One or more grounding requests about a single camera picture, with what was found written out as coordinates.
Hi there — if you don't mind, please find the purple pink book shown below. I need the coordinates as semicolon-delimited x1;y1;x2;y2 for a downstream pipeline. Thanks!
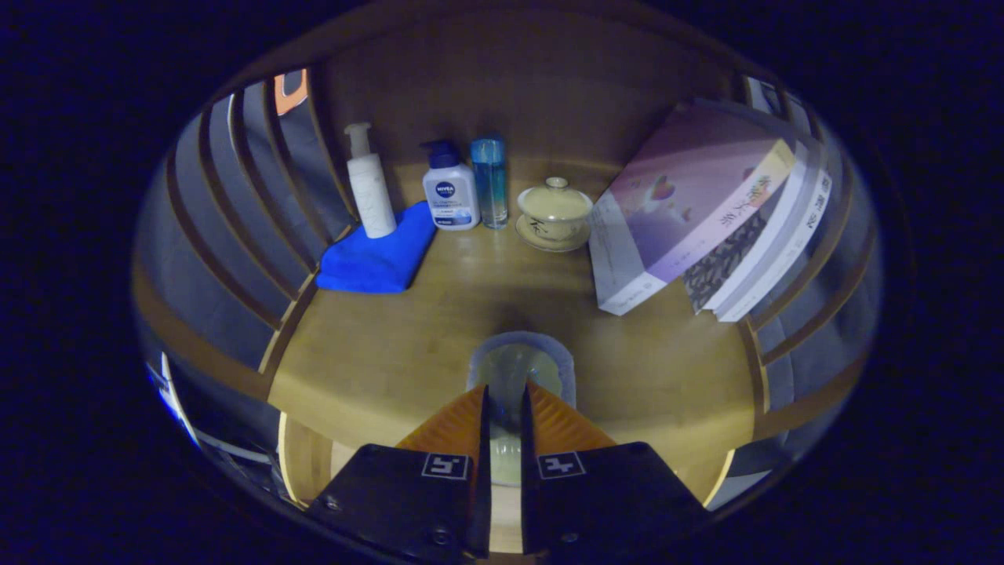
588;98;797;316

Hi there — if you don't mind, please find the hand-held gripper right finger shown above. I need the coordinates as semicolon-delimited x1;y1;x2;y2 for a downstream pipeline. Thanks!
521;381;711;560

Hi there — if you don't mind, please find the wooden cabinet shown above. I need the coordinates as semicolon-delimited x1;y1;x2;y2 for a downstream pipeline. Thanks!
133;8;883;519

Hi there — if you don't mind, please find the white lotion bottle blue cap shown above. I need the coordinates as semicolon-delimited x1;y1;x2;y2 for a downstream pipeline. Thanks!
420;140;481;231

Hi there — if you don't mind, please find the lidded ceramic tea cup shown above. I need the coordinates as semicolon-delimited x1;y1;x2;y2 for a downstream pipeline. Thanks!
515;177;595;253

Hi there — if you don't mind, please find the patterned cover book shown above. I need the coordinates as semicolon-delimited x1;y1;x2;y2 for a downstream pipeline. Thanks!
682;141;820;313

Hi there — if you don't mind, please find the white book black lettering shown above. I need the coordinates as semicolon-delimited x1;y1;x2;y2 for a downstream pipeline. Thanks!
715;169;834;323

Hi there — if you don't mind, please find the white pump bottle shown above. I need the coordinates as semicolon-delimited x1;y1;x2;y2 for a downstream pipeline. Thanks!
344;122;398;239

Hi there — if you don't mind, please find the blue folded cloth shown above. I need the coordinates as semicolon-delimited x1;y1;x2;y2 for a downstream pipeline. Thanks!
315;201;438;294

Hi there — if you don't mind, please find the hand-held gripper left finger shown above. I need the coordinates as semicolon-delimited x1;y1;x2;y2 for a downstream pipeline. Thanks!
306;385;493;563

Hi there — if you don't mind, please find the wooden countertop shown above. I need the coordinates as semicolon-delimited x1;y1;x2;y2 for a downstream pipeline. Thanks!
267;157;758;479

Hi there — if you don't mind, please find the blue translucent bottle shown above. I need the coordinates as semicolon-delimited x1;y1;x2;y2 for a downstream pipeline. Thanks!
471;135;509;230

